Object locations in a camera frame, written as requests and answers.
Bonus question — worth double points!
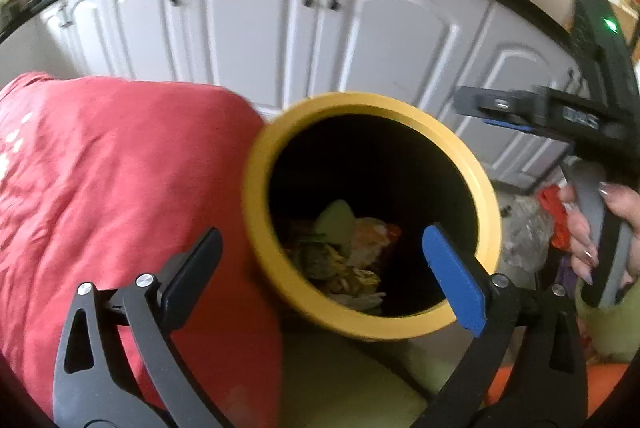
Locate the white lower kitchen cabinets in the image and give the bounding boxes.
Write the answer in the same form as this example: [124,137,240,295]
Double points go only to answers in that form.
[37,0,586,189]

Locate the yellow trash bin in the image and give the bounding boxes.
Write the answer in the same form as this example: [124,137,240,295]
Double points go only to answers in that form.
[242,92,502,343]

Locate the pale green cushion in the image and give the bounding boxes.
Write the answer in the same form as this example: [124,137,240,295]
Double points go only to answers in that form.
[277,323,453,428]

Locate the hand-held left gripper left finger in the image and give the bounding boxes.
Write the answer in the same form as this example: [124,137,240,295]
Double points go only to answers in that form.
[52,228,236,428]

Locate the pile of crumpled wrappers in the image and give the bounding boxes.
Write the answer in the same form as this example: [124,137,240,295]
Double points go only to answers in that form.
[285,208,403,311]

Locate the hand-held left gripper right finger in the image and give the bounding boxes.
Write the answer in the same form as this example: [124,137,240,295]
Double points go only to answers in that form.
[395,223,590,428]

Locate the person's right hand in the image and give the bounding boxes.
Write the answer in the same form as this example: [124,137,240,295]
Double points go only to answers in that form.
[557,182,640,286]

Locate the red plastic bag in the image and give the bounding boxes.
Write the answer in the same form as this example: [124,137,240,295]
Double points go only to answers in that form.
[539,185,572,250]

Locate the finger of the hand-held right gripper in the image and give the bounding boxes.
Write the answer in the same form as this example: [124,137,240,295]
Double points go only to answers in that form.
[452,85,547,120]
[481,117,535,133]

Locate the orange cloth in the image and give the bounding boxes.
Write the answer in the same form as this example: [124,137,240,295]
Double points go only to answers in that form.
[484,360,632,416]

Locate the red floral blanket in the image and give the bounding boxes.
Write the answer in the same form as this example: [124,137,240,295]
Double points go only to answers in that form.
[0,72,283,428]

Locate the clear plastic bag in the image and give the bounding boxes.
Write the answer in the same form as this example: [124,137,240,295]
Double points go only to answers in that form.
[500,195,553,274]

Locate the person's right forearm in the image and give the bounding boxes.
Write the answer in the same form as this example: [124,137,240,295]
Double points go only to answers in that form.
[575,275,640,361]

